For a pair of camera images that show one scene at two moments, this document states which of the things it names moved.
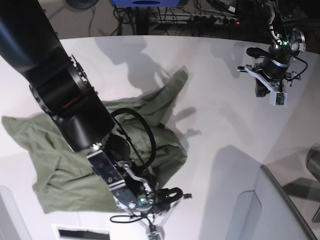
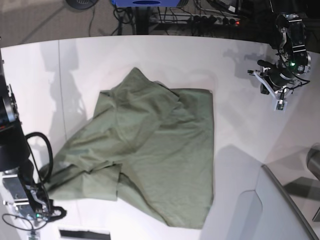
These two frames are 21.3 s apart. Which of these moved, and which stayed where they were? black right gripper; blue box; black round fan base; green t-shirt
Moved: green t-shirt; black right gripper
Stayed: blue box; black round fan base
